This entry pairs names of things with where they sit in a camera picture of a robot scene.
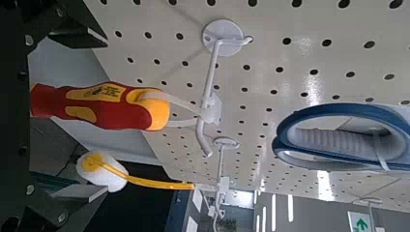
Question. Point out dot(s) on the blue plastic crate grey rim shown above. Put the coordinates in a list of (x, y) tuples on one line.
[(45, 176)]

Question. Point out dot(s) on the green potted plant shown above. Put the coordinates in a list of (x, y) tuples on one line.
[(228, 224)]

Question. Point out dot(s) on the green exit sign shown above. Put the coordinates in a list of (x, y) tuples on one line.
[(358, 223)]

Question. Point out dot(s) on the beige perforated pegboard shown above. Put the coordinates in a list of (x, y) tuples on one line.
[(290, 54)]

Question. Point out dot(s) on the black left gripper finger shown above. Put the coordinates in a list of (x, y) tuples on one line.
[(77, 196), (75, 27)]

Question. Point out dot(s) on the yellow paint roller white sleeve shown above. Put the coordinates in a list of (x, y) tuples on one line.
[(100, 175)]

